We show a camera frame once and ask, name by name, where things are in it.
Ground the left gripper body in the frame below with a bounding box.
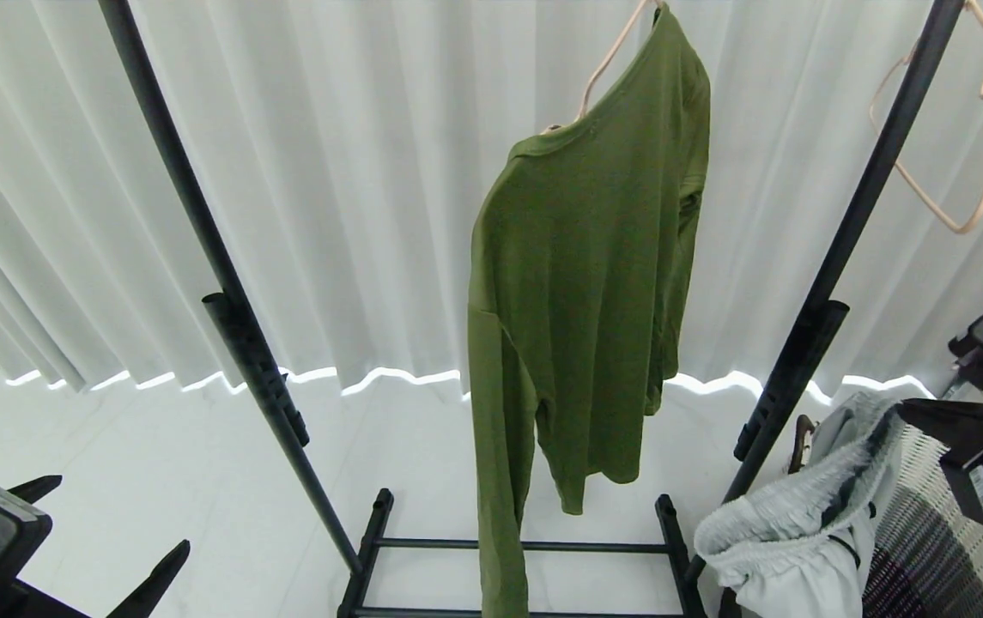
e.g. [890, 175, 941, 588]
[0, 582, 95, 618]

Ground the black clothes rack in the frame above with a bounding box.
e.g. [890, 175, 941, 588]
[99, 0, 968, 618]

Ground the green long-sleeved shirt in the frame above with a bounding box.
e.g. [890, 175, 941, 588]
[467, 7, 713, 618]

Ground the pale grey garment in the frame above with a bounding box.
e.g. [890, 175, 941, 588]
[695, 391, 908, 618]

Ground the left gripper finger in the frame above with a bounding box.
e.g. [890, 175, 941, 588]
[106, 539, 191, 618]
[9, 475, 63, 505]

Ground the white laundry basket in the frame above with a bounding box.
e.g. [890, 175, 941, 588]
[787, 412, 983, 618]

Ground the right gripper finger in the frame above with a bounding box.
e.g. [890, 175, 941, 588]
[896, 399, 983, 466]

